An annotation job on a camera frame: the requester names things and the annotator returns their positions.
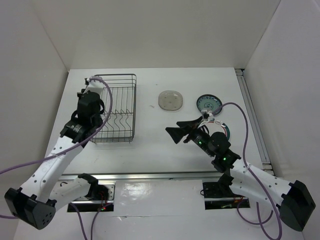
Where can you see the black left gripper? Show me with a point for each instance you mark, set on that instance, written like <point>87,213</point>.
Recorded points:
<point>79,94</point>

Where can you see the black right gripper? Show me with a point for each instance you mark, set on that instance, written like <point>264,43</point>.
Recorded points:
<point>190,127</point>

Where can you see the blue floral green plate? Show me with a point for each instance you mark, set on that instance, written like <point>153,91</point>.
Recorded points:
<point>209,101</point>

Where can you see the clear glass square plate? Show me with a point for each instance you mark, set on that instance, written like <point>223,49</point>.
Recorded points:
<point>170,100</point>

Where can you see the teal red ring plate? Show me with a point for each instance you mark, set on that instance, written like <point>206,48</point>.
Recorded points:
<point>224,128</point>

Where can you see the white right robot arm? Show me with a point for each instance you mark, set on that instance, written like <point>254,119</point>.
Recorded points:
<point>292,199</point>

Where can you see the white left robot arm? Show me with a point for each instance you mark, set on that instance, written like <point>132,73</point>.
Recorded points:
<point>36,201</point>

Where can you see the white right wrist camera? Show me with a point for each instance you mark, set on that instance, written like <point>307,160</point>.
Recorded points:
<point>207,116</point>

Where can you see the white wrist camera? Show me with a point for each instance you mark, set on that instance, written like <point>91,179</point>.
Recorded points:
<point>94,84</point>
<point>207,116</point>

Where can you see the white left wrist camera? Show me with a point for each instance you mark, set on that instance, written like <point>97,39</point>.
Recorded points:
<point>94,84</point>

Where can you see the dark wire dish rack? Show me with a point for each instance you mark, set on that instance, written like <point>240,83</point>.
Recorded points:
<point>120,108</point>

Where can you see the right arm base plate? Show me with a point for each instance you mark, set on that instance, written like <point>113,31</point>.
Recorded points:
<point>219,197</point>

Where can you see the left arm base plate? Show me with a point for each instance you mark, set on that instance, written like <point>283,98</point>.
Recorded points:
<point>105,199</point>

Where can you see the aluminium rail frame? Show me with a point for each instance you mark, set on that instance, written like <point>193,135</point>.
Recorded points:
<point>266,163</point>

